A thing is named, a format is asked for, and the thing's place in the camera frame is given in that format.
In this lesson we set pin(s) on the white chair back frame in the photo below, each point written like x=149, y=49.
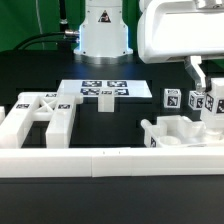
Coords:
x=56, y=109

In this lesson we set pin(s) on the white base tag plate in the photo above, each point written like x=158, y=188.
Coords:
x=105, y=90

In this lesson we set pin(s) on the white left fence piece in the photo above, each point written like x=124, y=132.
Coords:
x=2, y=114

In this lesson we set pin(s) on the white chair seat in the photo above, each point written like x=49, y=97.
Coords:
x=180, y=131

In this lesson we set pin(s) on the black pole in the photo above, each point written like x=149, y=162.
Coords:
x=63, y=17

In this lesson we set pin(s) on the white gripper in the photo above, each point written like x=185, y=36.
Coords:
x=174, y=30

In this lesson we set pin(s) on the white front fence bar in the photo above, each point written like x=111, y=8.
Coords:
x=105, y=162

